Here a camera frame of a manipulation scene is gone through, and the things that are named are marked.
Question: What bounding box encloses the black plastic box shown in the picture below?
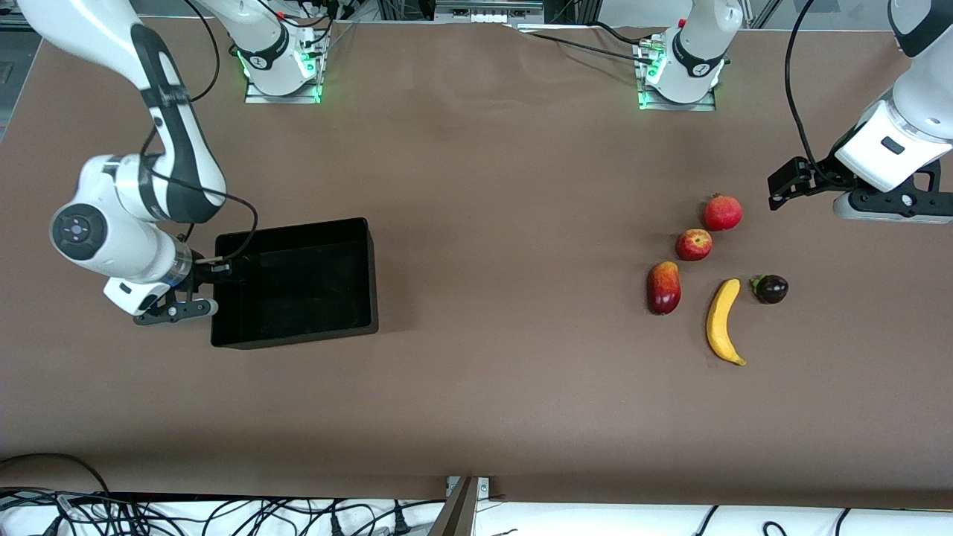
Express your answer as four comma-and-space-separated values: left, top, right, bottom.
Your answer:
210, 217, 379, 350

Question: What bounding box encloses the red yellow apple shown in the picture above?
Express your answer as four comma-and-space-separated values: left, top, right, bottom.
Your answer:
675, 229, 713, 262

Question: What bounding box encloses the yellow banana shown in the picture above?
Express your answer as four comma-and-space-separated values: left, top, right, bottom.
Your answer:
706, 278, 748, 367

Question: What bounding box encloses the red pomegranate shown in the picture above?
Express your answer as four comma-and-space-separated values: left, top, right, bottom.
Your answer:
703, 193, 744, 232

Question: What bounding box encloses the dark purple eggplant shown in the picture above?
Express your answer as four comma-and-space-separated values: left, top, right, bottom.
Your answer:
750, 274, 789, 304

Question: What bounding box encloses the red yellow mango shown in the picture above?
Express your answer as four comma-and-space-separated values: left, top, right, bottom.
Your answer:
646, 261, 682, 316

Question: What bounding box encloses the white power strip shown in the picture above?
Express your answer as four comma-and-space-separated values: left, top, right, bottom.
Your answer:
436, 0, 545, 25

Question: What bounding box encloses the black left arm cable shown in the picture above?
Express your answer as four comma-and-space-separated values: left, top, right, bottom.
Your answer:
785, 0, 842, 187

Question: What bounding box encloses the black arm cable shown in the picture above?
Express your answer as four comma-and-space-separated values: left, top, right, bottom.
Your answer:
785, 0, 842, 187
138, 0, 260, 263

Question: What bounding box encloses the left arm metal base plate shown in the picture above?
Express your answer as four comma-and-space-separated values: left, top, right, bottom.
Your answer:
637, 33, 717, 112

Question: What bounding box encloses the black looped floor cable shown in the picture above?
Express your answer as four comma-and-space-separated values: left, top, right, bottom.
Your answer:
0, 452, 112, 496

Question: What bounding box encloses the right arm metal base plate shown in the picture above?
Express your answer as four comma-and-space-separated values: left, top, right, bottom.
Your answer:
244, 43, 323, 105

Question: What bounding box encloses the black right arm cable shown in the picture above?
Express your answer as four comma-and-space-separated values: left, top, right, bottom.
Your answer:
138, 0, 260, 263

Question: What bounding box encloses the short black table cable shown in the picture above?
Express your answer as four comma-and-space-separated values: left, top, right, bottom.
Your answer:
590, 21, 650, 47

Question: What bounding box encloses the long black table cable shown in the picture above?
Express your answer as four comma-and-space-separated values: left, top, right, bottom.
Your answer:
530, 32, 657, 66

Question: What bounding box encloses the grey metal post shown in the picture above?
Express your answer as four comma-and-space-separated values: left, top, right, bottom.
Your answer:
427, 476, 477, 536

